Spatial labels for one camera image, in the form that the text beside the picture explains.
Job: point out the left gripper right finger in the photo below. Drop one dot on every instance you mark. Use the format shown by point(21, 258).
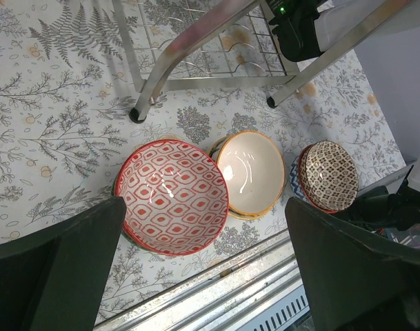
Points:
point(354, 279)

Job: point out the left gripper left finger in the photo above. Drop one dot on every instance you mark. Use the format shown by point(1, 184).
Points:
point(54, 279)

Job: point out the brown patterned bowl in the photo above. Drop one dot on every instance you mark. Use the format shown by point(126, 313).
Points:
point(328, 176)

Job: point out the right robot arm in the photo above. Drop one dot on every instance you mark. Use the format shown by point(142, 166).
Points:
point(324, 37)

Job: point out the stainless steel dish rack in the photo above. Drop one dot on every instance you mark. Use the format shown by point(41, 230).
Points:
point(236, 44)

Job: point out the orange red patterned bowl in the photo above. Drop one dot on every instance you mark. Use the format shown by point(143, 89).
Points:
point(294, 180)

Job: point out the cream bowl orange rim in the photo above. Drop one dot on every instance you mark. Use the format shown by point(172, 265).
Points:
point(254, 171)

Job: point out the aluminium rail frame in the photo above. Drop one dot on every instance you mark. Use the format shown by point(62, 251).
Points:
point(257, 289)

